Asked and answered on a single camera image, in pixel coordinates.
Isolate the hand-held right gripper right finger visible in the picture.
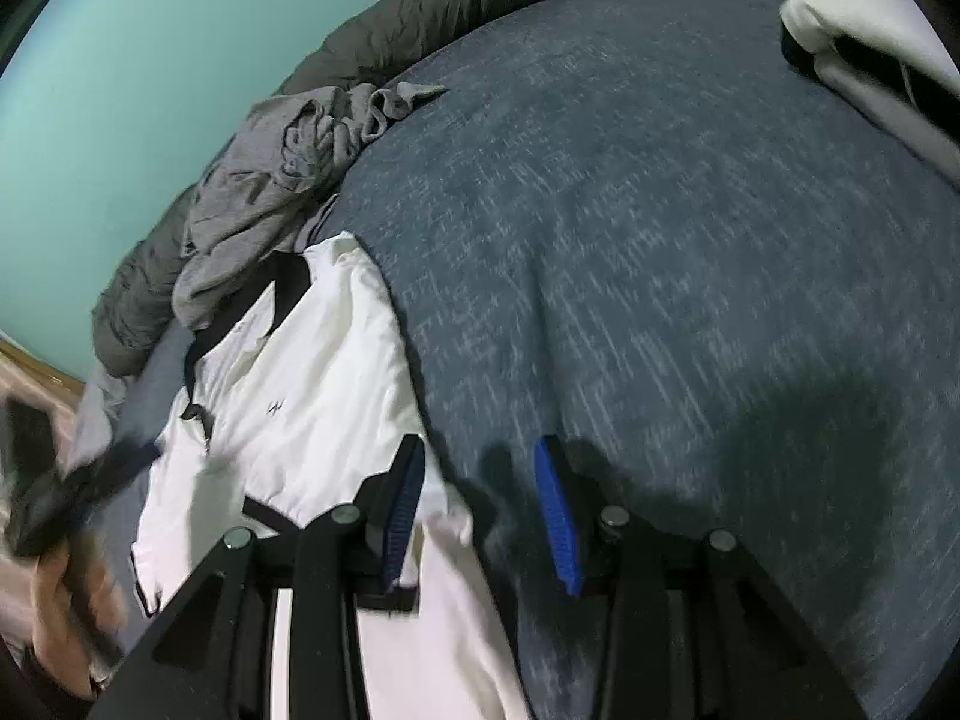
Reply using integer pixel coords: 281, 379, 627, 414
532, 435, 871, 720

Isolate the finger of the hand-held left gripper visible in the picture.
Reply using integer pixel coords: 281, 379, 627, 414
67, 441, 162, 511

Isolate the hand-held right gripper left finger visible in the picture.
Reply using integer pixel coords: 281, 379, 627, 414
90, 433, 428, 720

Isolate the white polo shirt black collar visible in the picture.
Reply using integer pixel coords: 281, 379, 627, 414
131, 232, 533, 720

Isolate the person's left hand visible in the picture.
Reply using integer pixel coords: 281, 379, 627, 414
34, 540, 128, 695

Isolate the light grey cloth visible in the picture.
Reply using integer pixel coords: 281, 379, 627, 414
71, 371, 128, 466

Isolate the peach curtain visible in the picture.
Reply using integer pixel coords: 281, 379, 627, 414
0, 360, 76, 458

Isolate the bed with blue sheet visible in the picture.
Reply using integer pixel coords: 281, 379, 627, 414
75, 0, 960, 720

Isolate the crumpled grey shirt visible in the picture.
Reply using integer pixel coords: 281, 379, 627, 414
171, 81, 451, 331

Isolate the dark grey rolled duvet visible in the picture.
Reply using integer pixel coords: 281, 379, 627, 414
91, 0, 661, 376

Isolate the folded black garment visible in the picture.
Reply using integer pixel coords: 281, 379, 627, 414
780, 19, 960, 166

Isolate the wooden window frame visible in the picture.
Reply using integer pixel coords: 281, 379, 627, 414
0, 337, 83, 395

